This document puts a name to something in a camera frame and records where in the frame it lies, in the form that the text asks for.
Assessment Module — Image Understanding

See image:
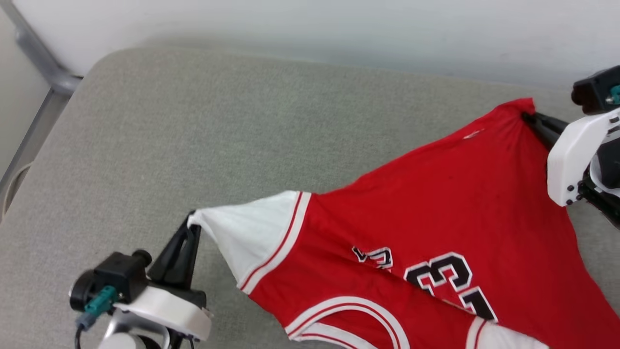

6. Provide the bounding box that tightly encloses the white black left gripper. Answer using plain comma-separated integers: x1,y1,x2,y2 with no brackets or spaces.
69,212,213,341

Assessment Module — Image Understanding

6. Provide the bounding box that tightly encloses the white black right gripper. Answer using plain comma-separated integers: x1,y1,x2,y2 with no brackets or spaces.
522,108,620,229

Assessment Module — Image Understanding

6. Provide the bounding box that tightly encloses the red white basketball jersey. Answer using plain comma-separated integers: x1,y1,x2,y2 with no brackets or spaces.
188,98,620,349

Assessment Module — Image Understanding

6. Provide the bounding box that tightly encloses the left camera cable teal plug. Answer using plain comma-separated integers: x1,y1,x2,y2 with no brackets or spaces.
74,286,120,349

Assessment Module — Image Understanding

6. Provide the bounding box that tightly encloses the grey metal pipe frame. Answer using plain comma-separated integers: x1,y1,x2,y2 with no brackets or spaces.
0,0,83,220

